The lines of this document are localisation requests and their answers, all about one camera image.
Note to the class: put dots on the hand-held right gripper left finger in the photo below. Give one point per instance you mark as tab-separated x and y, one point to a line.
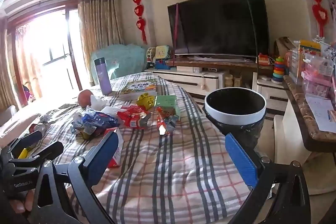
103	158

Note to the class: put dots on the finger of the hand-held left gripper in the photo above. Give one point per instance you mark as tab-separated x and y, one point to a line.
44	151
26	141

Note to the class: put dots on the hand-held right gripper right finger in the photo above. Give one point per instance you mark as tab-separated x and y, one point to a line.
240	158

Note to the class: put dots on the red and white carton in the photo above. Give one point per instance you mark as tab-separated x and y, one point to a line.
115	158

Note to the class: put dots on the blue plastic wrapper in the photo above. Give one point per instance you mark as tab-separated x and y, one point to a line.
99	120

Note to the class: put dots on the round white rimmed trash bin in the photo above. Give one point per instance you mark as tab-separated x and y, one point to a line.
231	115

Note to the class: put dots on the red snack wrapper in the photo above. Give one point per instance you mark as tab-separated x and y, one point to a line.
132	119

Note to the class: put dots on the white tissue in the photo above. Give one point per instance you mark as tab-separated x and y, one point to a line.
101	103

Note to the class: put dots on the orange snack wrapper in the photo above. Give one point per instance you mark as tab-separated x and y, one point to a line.
165	124

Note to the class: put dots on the yellow snack wrapper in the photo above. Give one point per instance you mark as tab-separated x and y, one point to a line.
145	101

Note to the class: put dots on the green drink pouch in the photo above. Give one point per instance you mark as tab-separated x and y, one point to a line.
166	103

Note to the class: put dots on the person's left hand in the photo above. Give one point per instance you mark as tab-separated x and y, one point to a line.
22	204

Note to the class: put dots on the crumpled silver foil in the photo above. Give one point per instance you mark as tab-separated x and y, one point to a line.
45	118

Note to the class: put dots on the reddish apple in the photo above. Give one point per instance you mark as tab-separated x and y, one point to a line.
84	98

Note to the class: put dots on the brown marble counter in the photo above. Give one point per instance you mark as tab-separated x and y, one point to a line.
299	113

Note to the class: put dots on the beige patterned curtain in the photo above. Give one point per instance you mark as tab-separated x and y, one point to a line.
8	69
101	32

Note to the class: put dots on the small wooden toy rack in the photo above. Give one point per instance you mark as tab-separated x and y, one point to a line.
237	81

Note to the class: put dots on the wooden jar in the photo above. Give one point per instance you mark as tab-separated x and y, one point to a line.
229	80

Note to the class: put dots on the green children's book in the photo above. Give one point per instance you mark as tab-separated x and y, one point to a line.
140	87

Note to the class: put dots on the purple thermos bottle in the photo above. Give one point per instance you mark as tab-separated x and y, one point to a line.
103	77

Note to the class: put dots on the white paper sheet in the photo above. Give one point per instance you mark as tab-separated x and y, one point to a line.
319	113

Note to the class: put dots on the white television cabinet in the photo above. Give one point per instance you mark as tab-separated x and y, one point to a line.
189	81

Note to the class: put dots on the brown wooden television shelf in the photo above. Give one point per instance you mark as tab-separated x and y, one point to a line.
210	63

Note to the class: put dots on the red toy telephone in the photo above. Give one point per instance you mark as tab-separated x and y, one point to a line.
263	60

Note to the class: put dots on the teal floral cloth cover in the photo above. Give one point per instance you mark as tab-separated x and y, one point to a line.
123	58

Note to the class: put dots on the blue toy cash register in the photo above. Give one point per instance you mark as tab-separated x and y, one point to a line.
162	64

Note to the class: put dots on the toy ferris wheel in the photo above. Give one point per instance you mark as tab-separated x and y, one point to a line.
150	54

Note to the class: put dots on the clear pink plastic boxes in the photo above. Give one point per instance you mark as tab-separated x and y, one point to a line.
317	74

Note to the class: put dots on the brown bag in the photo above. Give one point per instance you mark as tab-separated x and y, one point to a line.
284	48

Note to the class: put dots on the colourful toy phone board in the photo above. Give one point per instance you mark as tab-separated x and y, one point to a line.
162	52

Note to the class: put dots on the yellow box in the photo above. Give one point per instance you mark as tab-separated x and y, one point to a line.
311	47

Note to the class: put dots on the black flat television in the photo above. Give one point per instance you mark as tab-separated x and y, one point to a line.
220	27

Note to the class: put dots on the window with brown frame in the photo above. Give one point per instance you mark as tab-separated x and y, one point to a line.
52	56

